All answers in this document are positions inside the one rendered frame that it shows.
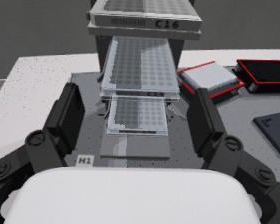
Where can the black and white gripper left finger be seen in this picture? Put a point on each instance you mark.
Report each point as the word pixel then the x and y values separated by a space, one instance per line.
pixel 45 149

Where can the grey flat base plate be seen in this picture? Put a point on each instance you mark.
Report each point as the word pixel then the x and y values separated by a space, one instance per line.
pixel 237 114

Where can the grey slotted rack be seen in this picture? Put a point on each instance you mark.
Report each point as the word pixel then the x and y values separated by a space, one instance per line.
pixel 133 147

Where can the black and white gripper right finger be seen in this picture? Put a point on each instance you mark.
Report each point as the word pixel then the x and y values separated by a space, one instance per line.
pixel 225 154

